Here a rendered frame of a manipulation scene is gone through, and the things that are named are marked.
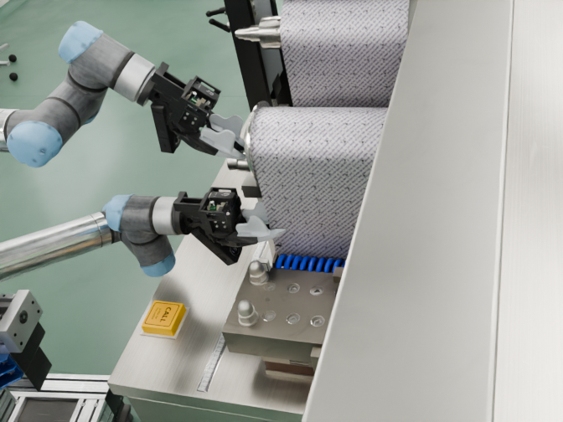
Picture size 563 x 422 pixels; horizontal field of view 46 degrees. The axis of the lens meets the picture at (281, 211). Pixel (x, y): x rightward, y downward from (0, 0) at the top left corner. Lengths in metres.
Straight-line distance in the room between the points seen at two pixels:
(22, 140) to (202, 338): 0.52
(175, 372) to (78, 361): 1.39
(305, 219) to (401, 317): 0.86
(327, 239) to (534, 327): 0.66
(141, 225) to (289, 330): 0.37
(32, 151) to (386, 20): 0.64
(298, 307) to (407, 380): 0.87
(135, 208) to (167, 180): 2.03
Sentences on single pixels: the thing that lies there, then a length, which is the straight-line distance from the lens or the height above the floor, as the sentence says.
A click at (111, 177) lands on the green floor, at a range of 3.50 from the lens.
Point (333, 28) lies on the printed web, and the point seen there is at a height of 1.37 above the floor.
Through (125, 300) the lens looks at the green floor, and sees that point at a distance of 2.80.
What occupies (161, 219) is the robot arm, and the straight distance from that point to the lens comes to 1.27.
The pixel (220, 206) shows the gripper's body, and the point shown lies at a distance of 1.22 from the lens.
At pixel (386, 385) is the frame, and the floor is 1.65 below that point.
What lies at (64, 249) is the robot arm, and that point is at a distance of 1.43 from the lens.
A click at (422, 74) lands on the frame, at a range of 0.51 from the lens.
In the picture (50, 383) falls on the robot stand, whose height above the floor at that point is 0.23.
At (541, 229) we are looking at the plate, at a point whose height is 1.44.
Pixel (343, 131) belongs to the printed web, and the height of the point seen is 1.30.
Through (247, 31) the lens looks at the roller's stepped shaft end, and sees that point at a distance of 1.36.
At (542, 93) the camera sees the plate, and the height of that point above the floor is 1.44.
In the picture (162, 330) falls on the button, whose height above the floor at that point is 0.92.
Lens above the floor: 1.92
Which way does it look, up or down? 40 degrees down
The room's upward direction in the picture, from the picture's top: 13 degrees counter-clockwise
